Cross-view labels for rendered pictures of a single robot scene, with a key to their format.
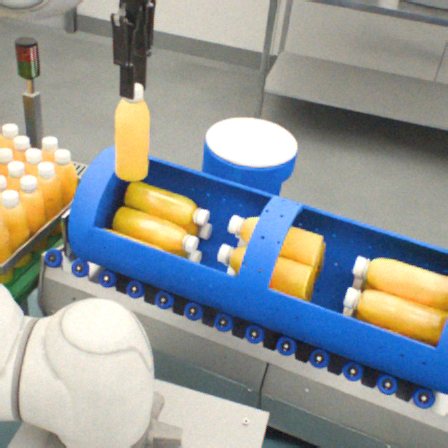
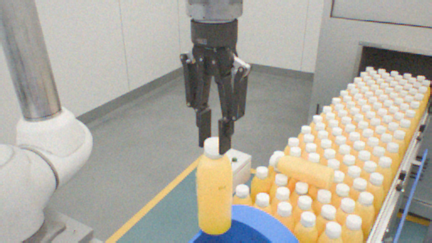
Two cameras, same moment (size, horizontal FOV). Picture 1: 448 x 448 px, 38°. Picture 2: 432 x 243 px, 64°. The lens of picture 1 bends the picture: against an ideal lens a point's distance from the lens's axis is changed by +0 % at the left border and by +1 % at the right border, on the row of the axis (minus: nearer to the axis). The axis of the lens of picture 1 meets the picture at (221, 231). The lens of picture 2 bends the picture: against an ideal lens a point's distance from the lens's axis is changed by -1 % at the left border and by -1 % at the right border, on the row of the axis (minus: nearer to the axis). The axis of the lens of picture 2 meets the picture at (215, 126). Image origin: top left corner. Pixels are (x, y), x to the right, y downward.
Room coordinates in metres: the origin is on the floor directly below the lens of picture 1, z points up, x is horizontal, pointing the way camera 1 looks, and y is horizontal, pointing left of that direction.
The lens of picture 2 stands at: (1.33, -0.33, 1.77)
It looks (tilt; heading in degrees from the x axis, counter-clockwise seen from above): 27 degrees down; 108
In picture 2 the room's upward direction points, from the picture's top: straight up
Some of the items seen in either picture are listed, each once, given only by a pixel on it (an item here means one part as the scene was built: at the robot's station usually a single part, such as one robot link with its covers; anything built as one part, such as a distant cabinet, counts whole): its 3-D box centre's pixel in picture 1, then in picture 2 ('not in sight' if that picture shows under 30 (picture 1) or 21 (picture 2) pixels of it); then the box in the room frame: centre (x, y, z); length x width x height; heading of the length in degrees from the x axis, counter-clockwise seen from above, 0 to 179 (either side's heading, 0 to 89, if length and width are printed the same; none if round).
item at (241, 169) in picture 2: not in sight; (224, 175); (1.06, 0.65, 1.05); 0.20 x 0.10 x 0.10; 72
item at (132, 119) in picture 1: (132, 135); (214, 189); (1.16, 0.21, 1.34); 0.07 x 0.07 x 0.19
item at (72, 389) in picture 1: (94, 368); (3, 189); (0.63, 0.16, 1.24); 0.18 x 0.16 x 0.22; 92
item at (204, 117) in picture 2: (127, 80); (204, 127); (1.14, 0.21, 1.47); 0.03 x 0.01 x 0.07; 72
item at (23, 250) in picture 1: (51, 225); not in sight; (1.29, 0.44, 0.96); 0.40 x 0.01 x 0.03; 162
